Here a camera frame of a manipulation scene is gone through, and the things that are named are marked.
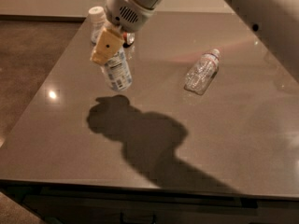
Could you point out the red soda can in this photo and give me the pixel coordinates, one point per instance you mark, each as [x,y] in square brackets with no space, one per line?
[129,39]

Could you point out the dark cabinet drawer handle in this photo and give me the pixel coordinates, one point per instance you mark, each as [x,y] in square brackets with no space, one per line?
[137,219]

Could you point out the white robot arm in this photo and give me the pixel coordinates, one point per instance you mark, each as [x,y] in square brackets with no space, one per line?
[123,16]

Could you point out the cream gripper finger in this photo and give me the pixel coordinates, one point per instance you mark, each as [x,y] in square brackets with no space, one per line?
[109,41]

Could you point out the blue label plastic water bottle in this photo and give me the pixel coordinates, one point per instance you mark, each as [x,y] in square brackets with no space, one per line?
[116,70]

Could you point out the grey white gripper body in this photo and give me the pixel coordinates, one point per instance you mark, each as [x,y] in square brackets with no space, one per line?
[124,11]

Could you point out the clear empty plastic bottle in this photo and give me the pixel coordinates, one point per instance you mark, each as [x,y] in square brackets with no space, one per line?
[203,71]

